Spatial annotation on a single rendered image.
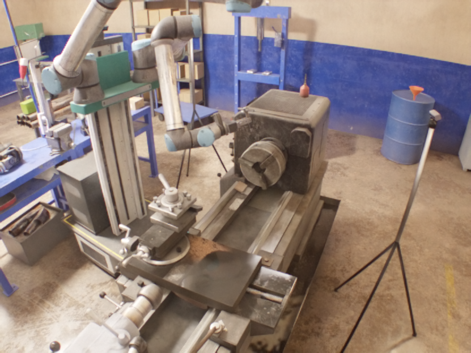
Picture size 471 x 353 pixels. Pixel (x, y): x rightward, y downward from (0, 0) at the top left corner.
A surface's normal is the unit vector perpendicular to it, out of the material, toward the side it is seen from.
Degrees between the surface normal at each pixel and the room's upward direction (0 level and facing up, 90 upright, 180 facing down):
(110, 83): 90
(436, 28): 90
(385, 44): 90
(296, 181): 90
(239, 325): 0
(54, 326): 0
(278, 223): 0
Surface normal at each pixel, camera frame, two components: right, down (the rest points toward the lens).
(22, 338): 0.00, -0.86
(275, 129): -0.43, 0.46
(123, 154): 0.84, 0.28
